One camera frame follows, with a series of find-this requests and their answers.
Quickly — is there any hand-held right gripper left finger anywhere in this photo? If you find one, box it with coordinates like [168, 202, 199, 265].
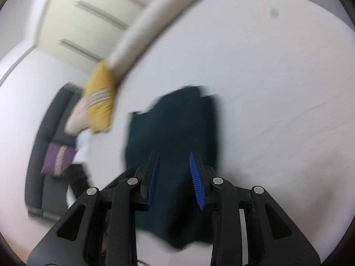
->
[27, 151, 161, 266]

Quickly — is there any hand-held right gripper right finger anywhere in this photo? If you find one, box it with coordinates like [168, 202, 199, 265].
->
[189, 152, 321, 266]

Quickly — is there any dark green sweater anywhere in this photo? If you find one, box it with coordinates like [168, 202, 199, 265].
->
[122, 85, 222, 250]

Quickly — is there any white pillow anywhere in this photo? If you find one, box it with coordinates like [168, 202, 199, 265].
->
[73, 131, 93, 168]

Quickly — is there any yellow patterned pillow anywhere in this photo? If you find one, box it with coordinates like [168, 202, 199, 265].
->
[83, 59, 118, 134]

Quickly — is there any pink pillow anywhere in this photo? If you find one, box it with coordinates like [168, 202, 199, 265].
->
[64, 100, 92, 136]

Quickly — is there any purple cushion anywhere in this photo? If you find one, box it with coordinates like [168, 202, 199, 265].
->
[40, 142, 78, 177]

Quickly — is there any grey padded headboard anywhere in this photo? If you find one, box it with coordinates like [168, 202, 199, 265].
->
[24, 84, 85, 221]

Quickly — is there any beige duvet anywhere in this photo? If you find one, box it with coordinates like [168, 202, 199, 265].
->
[107, 0, 250, 85]

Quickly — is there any cream wardrobe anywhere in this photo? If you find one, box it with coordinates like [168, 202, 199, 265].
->
[35, 0, 157, 67]

